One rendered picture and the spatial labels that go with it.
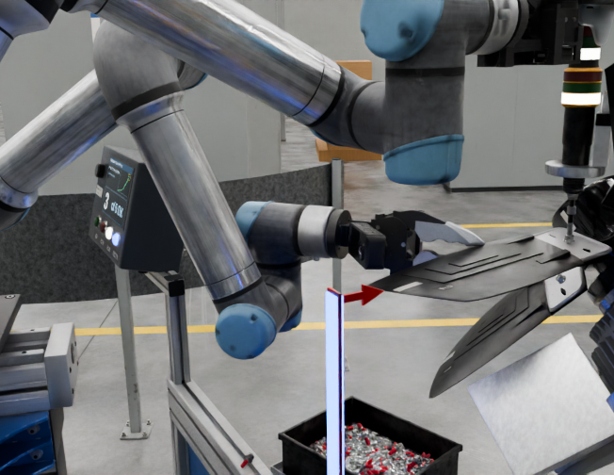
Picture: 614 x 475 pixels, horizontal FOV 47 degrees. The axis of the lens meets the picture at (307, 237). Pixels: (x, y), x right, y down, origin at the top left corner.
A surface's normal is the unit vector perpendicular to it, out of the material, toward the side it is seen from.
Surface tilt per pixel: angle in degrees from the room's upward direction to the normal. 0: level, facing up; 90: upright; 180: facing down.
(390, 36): 90
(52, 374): 90
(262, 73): 112
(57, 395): 90
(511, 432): 55
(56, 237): 90
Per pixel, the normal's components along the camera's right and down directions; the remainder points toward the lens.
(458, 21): 0.62, 0.19
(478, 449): -0.02, -0.96
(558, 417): -0.37, -0.35
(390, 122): -0.88, 0.15
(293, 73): 0.45, 0.29
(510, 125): 0.03, 0.26
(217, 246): 0.16, 0.09
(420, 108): -0.23, 0.26
